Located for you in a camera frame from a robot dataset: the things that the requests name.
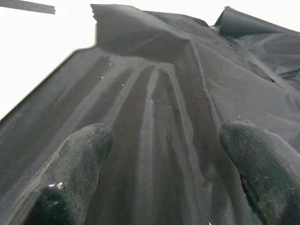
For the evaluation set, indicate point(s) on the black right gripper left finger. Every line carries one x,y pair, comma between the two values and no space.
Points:
70,178

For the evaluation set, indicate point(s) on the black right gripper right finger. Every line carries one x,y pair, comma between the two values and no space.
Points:
267,175

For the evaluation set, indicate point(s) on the black cloth cover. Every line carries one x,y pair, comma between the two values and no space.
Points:
164,93

